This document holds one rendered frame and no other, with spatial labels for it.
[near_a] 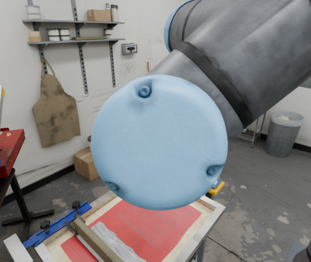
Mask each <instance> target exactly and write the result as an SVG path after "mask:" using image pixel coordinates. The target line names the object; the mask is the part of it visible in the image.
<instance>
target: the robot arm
mask: <svg viewBox="0 0 311 262"><path fill-rule="evenodd" d="M164 42H165V45H166V48H167V50H168V51H169V54H168V55H167V56H166V57H165V58H164V59H163V60H162V61H161V62H160V63H158V64H157V65H156V66H155V67H154V68H153V69H152V70H151V71H150V72H149V73H148V74H146V75H145V76H143V77H140V78H137V79H135V80H132V81H130V82H129V83H127V84H125V85H124V86H122V87H121V88H120V89H119V90H118V91H117V92H115V93H114V94H113V95H112V96H111V97H110V98H109V99H108V100H107V101H106V102H105V104H104V105H103V106H102V108H101V109H100V111H99V113H98V114H97V117H96V119H95V122H94V125H93V129H92V135H91V150H92V157H93V161H94V164H95V167H96V170H97V172H98V174H99V176H100V177H101V179H102V180H103V182H104V183H105V184H106V185H107V187H108V189H109V190H111V191H112V192H113V193H115V194H116V195H117V196H118V197H120V198H121V199H122V200H124V201H126V202H128V203H129V204H132V205H135V206H137V207H140V208H144V209H149V210H154V211H167V210H172V209H177V208H181V207H184V206H186V205H189V204H191V203H193V202H195V201H196V200H198V199H200V198H201V197H202V196H204V195H205V194H206V193H207V192H208V191H209V190H210V189H211V188H212V187H213V186H214V185H215V183H216V181H217V179H218V177H219V175H220V173H221V171H222V169H223V166H224V164H225V162H226V158H227V151H228V143H229V142H230V141H232V140H233V139H234V138H235V137H237V136H238V135H239V134H240V133H242V132H243V131H244V129H245V128H246V127H247V126H248V125H250V124H251V123H253V122H254V121H255V120H257V119H258V118H259V117H260V116H262V115H263V114H264V113H265V112H267V111H268V110H269V109H271V108H272V107H273V106H274V105H276V104H277V103H278V102H280V101H281V100H282V99H283V98H285V97H286V96H287V95H288V94H290V93H291V92H293V91H294V90H295V89H296V88H298V87H305V88H310V89H311V0H189V1H186V2H184V3H183V4H181V5H180V6H179V7H178V8H177V9H175V10H174V11H173V12H172V13H171V15H170V16H169V18H168V20H167V21H166V24H165V27H164ZM292 262H311V240H310V242H309V244H308V246H307V248H305V249H303V250H302V251H300V252H298V253H297V254H296V255H295V257H294V259H293V261H292Z"/></svg>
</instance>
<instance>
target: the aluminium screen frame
mask: <svg viewBox="0 0 311 262"><path fill-rule="evenodd" d="M115 197H117V195H116V194H115V193H113V192H112V191H109V192H107V193H106V194H104V195H103V196H101V197H100V198H98V199H96V200H95V201H93V202H92V203H91V204H90V206H92V208H91V209H90V210H89V211H87V212H86V213H84V214H83V215H81V217H82V218H83V219H85V218H86V217H88V216H89V215H91V214H92V213H93V212H95V211H96V210H98V209H99V208H101V207H102V206H104V205H105V204H107V203H108V202H109V201H111V200H112V199H114V198H115ZM196 202H198V203H200V204H202V205H204V206H206V207H207V208H209V209H211V210H213V212H212V214H211V215H210V216H209V217H208V219H207V220H206V221H205V222H204V224H203V225H202V226H201V228H200V229H199V230H198V231H197V233H196V234H195V235H194V236H193V238H192V239H191V240H190V241H189V243H188V244H187V245H186V246H185V248H184V249H183V250H182V251H181V253H180V254H179V255H178V256H177V258H176V259H175V260H174V261H173V262H189V261H190V259H191V258H192V256H193V255H194V253H195V252H196V251H197V249H198V248H199V247H200V245H201V244H202V242H203V241H204V240H205V238H206V237H207V236H208V234H209V233H210V232H211V230H212V229H213V227H214V226H215V225H216V223H217V222H218V221H219V219H220V218H221V216H222V215H223V213H224V212H225V208H226V207H225V206H223V205H221V204H219V203H217V202H215V201H213V200H211V199H209V198H208V197H206V196H202V197H201V198H200V199H198V200H196ZM66 231H68V228H67V226H65V227H63V228H62V229H60V230H59V231H57V232H56V233H54V234H53V235H51V236H50V237H49V238H47V239H46V240H44V241H43V242H41V243H40V244H38V245H37V246H34V245H32V248H33V249H34V251H35V252H36V254H37V255H38V257H39V258H40V260H41V261H42V262H57V261H56V260H55V258H54V257H53V255H52V254H51V253H50V251H49V250H48V249H47V247H46V245H47V244H49V243H50V242H52V241H53V240H55V239H56V238H58V237H59V236H61V235H62V234H63V233H65V232H66Z"/></svg>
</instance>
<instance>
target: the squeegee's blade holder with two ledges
mask: <svg viewBox="0 0 311 262"><path fill-rule="evenodd" d="M76 237H77V238H78V239H79V241H80V242H81V243H82V244H83V245H84V246H85V247H86V248H87V249H88V250H89V251H90V252H91V253H92V255H93V256H94V257H95V258H96V259H97V260H98V261H99V262H105V261H104V260H103V259H102V258H101V257H100V256H99V255H98V254H97V253H96V252H95V251H94V250H93V249H92V248H91V247H90V246H89V245H88V244H87V243H86V241H85V240H84V239H83V238H82V237H81V236H80V235H79V234H78V235H77V236H76Z"/></svg>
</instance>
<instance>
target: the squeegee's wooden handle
mask: <svg viewBox="0 0 311 262"><path fill-rule="evenodd" d="M73 223H74V227H75V230H76V232H77V234H79V235H80V236H81V237H82V238H83V239H84V240H85V241H86V243H87V244H88V245H89V246H90V247H91V248H92V249H93V250H94V251H95V252H96V253H97V254H98V255H99V256H100V257H101V258H102V259H103V260H104V261H105V262H124V261H123V260H122V259H121V258H120V257H119V256H118V255H117V254H116V253H115V252H114V251H113V250H112V249H111V248H110V247H109V246H108V245H107V244H106V243H105V242H104V241H103V240H101V239H100V238H99V237H98V236H97V235H96V234H95V233H94V232H93V231H92V230H91V229H90V228H89V227H88V226H87V225H86V224H84V223H83V222H82V221H81V220H80V219H79V218H77V219H76V220H74V222H73Z"/></svg>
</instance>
